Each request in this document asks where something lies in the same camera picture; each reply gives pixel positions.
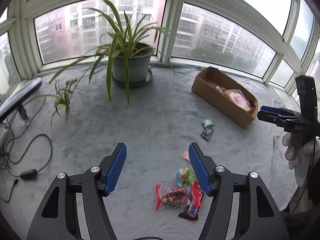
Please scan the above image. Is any red mixed nuts packet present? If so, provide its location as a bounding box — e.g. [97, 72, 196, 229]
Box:
[155, 181, 203, 211]

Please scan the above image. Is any packaged braised egg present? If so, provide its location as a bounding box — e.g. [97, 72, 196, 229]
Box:
[214, 86, 226, 94]

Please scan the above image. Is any white-gloved right hand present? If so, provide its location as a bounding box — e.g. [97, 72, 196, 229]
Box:
[282, 133, 319, 189]

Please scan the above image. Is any green blue snack pack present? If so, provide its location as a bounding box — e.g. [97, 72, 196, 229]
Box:
[176, 168, 197, 187]

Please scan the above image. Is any wrapped bread packet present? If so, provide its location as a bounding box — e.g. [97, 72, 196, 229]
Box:
[225, 89, 252, 112]

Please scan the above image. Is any Snickers bar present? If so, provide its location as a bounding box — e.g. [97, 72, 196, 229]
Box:
[178, 199, 202, 221]

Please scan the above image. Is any pink snack sachet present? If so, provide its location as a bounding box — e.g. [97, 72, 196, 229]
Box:
[182, 150, 191, 163]

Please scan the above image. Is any black patterned snack packet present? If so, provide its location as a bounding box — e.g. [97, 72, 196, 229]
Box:
[201, 127, 214, 141]

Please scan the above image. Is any brown cardboard box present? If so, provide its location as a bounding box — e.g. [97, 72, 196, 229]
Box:
[191, 67, 258, 128]

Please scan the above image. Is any teal candy wrapper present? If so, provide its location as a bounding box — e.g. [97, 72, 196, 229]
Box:
[202, 119, 215, 128]

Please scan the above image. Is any grey fleece blanket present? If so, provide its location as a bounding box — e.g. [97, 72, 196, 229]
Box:
[1, 67, 297, 239]

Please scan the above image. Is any small spider plant offshoot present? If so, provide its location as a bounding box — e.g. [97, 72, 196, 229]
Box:
[33, 79, 81, 127]

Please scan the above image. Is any grey desk lamp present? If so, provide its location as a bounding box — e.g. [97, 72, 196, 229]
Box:
[0, 77, 42, 122]

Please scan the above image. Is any green pot saucer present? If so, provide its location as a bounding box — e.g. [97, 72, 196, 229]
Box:
[112, 68, 152, 88]

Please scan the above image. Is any green plastic flower pot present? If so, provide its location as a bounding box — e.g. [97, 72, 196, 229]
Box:
[112, 43, 155, 84]

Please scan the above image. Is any spider plant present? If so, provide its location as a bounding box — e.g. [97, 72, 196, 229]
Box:
[50, 0, 172, 103]

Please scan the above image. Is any black camera box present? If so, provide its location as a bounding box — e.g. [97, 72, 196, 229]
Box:
[295, 75, 318, 122]

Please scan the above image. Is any black power cable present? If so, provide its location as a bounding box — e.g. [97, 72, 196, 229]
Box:
[0, 96, 54, 203]

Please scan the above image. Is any white window frame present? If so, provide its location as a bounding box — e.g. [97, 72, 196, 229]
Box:
[1, 0, 319, 84]

